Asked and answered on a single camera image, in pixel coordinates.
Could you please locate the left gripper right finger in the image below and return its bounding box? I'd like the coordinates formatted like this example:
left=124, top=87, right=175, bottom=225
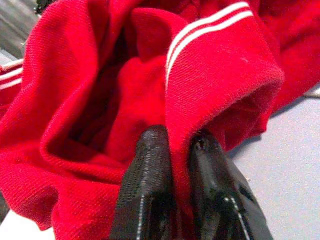
left=186, top=128, right=275, bottom=240

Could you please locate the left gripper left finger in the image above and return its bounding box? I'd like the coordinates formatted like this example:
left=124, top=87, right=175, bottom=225
left=109, top=124, right=181, bottom=240

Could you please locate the red shirt with white stripes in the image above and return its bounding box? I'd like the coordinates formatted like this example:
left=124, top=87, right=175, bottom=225
left=0, top=0, right=320, bottom=240

